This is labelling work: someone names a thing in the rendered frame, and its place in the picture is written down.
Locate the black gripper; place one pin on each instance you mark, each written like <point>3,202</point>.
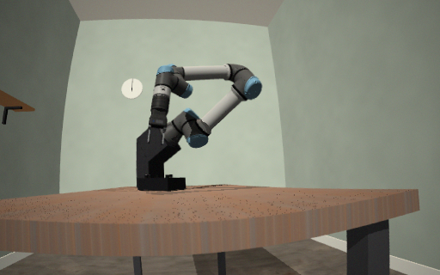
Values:
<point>159,109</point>

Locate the black lighting desk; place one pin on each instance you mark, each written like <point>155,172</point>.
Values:
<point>161,184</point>

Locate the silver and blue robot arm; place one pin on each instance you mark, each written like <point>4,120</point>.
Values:
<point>246,86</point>

